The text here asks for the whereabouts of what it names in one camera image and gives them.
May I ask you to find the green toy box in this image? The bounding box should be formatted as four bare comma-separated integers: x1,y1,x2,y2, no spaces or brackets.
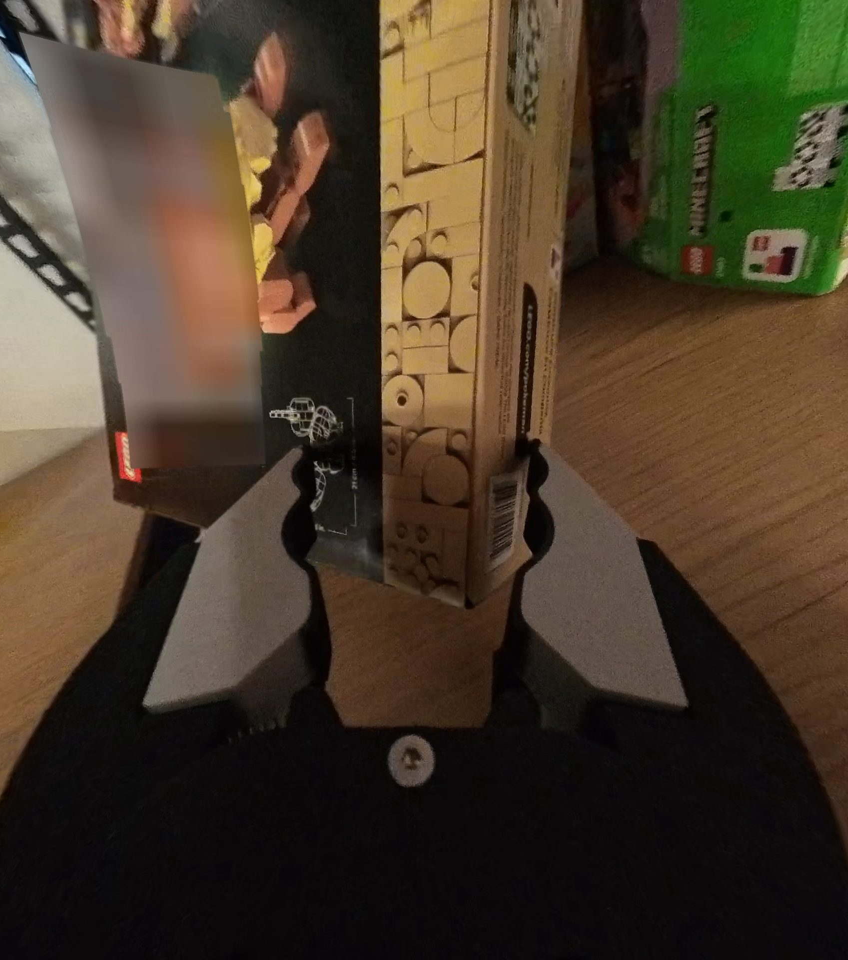
617,0,848,299

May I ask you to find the black metal shelf rack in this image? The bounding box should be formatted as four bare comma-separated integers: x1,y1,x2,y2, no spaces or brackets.
0,0,848,901

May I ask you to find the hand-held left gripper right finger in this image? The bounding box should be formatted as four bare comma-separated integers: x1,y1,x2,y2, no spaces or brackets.
493,441,689,725

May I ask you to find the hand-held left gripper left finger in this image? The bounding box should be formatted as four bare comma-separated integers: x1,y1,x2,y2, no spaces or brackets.
141,446,331,723

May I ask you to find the black toy box tan base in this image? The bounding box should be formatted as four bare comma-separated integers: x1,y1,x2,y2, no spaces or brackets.
103,0,584,610

